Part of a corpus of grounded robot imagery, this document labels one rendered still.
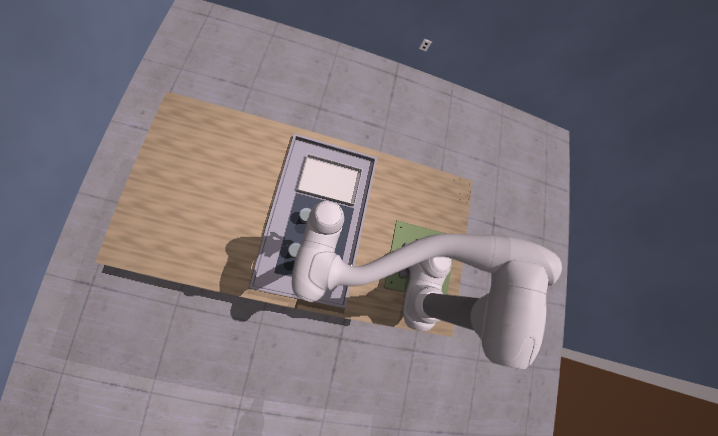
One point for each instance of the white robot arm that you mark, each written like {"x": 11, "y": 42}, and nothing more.
{"x": 510, "y": 319}

